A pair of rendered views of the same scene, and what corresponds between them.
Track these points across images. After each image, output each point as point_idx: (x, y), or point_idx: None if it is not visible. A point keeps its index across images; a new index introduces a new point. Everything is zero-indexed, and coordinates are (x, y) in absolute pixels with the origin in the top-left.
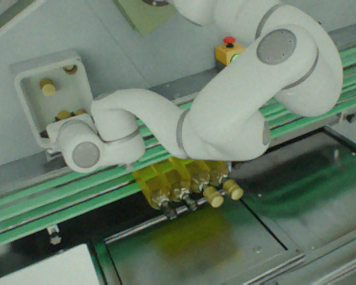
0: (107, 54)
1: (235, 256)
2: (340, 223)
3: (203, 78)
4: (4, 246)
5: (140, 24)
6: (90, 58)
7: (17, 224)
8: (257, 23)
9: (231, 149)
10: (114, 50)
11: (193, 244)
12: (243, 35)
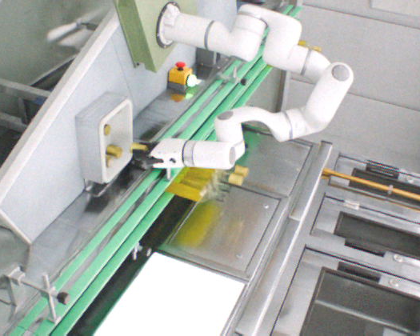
0: (121, 92)
1: (258, 215)
2: (286, 177)
3: (170, 98)
4: None
5: (156, 63)
6: None
7: None
8: (303, 60)
9: (326, 124)
10: (124, 87)
11: (227, 220)
12: (293, 66)
